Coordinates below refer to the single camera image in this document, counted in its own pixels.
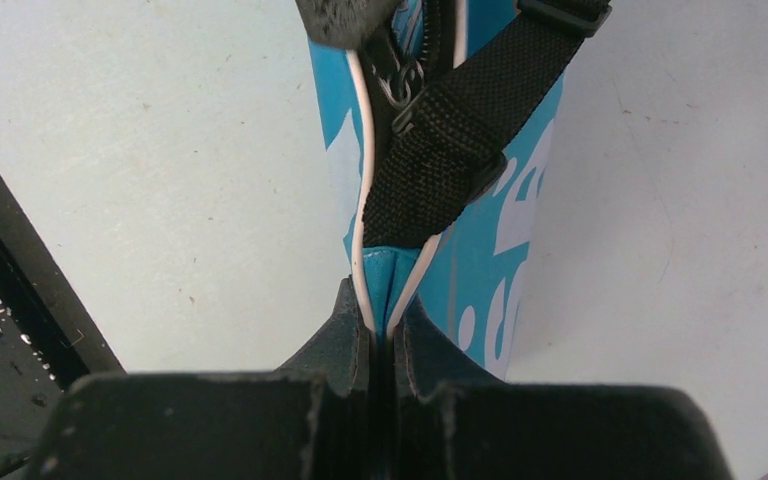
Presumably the blue racket bag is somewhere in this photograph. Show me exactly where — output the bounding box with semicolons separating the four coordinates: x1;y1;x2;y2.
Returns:
307;0;567;382

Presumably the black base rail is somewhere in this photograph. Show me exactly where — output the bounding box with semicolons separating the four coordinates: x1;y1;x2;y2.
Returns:
0;175;123;479

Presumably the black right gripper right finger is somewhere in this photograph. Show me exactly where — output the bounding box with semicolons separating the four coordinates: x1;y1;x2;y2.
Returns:
393;303;731;479

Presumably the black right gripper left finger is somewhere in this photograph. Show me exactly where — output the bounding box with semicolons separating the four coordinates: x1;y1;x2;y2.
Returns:
25;279;373;479

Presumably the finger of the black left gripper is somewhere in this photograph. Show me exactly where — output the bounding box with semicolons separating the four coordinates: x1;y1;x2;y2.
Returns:
296;0;401;50

